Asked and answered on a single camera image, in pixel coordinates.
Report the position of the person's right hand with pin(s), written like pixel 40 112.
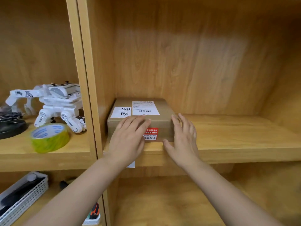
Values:
pixel 185 148

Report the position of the person's left hand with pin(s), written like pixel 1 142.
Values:
pixel 127 143

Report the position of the person's left little finger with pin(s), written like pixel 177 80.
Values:
pixel 121 124

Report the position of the person's right middle finger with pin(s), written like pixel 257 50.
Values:
pixel 184 123

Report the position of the person's left middle finger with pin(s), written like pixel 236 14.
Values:
pixel 138 121

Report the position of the person's right little finger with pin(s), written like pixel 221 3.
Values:
pixel 195 137

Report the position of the person's right thumb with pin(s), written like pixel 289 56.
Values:
pixel 169 145

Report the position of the brown cardboard box with labels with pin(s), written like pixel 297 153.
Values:
pixel 162 120

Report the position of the person's right forearm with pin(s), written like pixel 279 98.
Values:
pixel 223 197

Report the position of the person's left forearm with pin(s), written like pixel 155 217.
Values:
pixel 77 192

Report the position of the white paper shelf tag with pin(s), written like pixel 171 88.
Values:
pixel 131 165

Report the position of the wooden shelf unit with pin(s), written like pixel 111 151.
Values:
pixel 89 91

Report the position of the white toy robot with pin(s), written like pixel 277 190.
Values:
pixel 58 101

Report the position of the yellow-green tape roll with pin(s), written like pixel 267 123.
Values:
pixel 51 142

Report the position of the orange and black tool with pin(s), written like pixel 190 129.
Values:
pixel 94 210

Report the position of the small white tray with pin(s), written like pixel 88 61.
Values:
pixel 93 221

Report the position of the black round stand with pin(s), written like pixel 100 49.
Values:
pixel 11 130

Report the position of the black folding tool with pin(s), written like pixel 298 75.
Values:
pixel 10 116

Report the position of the white plastic mesh basket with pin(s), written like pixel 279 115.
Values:
pixel 25 200

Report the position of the black item in basket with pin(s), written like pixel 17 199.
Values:
pixel 18 194

